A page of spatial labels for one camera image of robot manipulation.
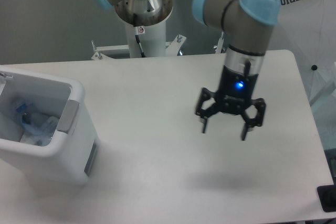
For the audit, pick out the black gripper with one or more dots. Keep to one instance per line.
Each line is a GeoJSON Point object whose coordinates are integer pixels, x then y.
{"type": "Point", "coordinates": [233, 96]}

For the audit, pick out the clear plastic water bottle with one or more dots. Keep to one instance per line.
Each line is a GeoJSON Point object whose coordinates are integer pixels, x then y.
{"type": "Point", "coordinates": [22, 106]}

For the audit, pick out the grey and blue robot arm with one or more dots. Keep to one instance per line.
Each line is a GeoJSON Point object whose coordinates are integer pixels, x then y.
{"type": "Point", "coordinates": [249, 25]}

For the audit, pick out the white plastic trash can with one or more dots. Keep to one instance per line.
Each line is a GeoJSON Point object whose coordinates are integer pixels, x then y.
{"type": "Point", "coordinates": [69, 156]}

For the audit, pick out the white Superior umbrella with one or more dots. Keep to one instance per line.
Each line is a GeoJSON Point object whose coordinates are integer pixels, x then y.
{"type": "Point", "coordinates": [307, 29]}

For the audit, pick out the black device at table edge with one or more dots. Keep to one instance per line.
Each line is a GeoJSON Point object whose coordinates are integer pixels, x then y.
{"type": "Point", "coordinates": [326, 195]}

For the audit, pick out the white metal base frame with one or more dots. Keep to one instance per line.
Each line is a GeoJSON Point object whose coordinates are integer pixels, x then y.
{"type": "Point", "coordinates": [172, 48]}

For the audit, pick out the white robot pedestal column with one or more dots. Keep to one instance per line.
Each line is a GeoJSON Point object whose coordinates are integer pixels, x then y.
{"type": "Point", "coordinates": [145, 20]}

